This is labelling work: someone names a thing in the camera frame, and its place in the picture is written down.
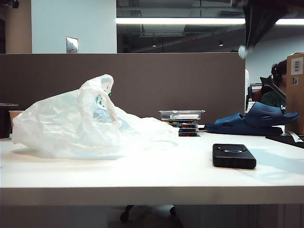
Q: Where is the seated person with headphones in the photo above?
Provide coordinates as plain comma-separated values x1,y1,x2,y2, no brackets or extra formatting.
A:
260,59,288,112

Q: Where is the brown cardboard box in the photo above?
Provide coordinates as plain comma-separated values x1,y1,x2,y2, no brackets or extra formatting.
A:
285,52,304,133

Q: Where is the brown desk divider panel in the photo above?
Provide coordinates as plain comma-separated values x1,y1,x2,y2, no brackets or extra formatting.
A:
0,52,246,126

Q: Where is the dark drink cup sealed lid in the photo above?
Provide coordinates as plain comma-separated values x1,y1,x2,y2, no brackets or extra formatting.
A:
0,103,19,139

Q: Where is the stack of colourful boxes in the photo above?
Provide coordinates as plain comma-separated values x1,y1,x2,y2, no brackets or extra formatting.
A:
178,128,201,138

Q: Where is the clear plastic box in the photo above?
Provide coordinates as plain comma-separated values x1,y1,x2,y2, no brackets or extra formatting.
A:
158,109,205,121

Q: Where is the white paper strip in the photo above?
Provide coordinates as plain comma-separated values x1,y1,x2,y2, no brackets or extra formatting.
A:
288,132,304,143

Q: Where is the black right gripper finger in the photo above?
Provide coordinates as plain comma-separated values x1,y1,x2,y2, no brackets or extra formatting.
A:
238,0,304,59

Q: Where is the black mat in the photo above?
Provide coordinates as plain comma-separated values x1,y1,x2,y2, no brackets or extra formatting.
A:
265,133,304,149

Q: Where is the red office chair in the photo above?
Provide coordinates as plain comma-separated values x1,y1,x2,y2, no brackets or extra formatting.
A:
251,89,264,102

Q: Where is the white plastic bag green print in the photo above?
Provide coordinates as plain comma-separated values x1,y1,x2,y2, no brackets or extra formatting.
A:
11,74,179,160

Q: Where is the black power bank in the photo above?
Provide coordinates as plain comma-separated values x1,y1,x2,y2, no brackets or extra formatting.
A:
212,143,257,170

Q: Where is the blue foam slipper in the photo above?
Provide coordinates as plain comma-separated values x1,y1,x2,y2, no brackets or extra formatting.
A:
204,113,284,136
244,101,300,128

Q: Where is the metal wall plate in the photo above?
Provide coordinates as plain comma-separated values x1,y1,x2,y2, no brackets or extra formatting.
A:
66,36,79,54

